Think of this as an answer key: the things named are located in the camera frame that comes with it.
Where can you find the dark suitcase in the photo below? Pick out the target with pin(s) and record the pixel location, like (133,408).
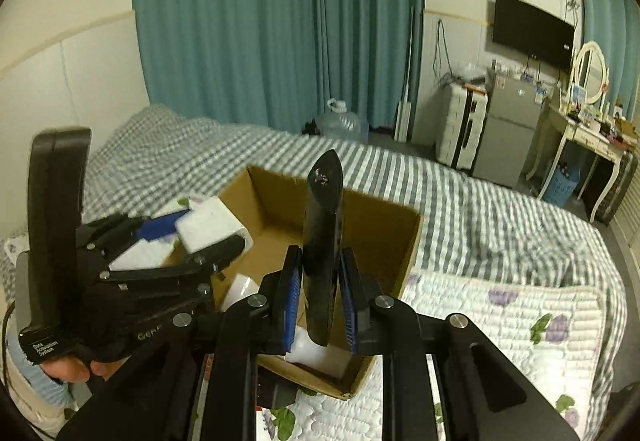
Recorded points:
(617,191)

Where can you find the white flat packet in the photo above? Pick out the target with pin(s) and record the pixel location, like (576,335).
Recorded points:
(142,256)

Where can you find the person's left hand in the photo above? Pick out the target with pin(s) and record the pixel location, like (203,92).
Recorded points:
(72,371)

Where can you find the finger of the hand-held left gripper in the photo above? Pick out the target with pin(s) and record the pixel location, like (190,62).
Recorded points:
(162,226)
(220,255)

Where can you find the floral quilt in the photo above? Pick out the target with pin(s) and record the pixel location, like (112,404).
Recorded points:
(500,321)

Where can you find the clear water jug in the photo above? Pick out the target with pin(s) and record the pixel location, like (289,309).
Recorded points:
(340,126)

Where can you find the dark flat object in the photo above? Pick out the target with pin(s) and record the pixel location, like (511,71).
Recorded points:
(275,388)

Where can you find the brown cardboard box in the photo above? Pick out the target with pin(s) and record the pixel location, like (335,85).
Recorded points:
(380,241)

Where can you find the white suitcase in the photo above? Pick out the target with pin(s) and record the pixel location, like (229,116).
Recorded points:
(460,126)

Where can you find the black wall television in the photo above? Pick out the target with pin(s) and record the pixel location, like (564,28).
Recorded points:
(532,31)

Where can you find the checked bed sheet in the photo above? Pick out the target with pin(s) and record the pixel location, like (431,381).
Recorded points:
(450,211)

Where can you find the clutter of cosmetics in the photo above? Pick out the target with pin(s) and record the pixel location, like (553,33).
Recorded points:
(600,118)

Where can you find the white oval vanity mirror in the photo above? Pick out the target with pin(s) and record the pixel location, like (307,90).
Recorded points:
(590,71)

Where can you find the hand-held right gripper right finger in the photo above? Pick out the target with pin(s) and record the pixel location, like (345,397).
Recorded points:
(351,316)

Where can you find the black pointed plastic tool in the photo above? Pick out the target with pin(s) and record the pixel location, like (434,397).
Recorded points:
(324,241)

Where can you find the person's left forearm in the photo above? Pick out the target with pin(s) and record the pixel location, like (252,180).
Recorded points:
(37,373)

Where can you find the white square adapter box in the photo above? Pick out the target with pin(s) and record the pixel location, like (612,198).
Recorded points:
(212,223)

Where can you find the narrow teal curtain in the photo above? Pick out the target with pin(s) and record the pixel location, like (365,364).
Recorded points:
(607,21)

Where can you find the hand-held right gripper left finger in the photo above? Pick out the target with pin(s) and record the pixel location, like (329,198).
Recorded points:
(293,306)

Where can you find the white rounded object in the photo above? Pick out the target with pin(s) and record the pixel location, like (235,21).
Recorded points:
(240,291)

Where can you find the grey small fridge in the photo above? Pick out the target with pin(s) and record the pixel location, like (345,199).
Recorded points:
(507,131)

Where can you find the blue waste bin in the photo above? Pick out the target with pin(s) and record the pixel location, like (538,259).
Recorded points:
(561,186)

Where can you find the white leaning poles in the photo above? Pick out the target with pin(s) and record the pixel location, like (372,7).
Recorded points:
(406,96)

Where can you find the wide teal curtain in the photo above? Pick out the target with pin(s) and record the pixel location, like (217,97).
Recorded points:
(250,21)

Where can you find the cream vanity desk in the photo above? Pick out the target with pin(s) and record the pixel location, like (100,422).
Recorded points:
(565,131)

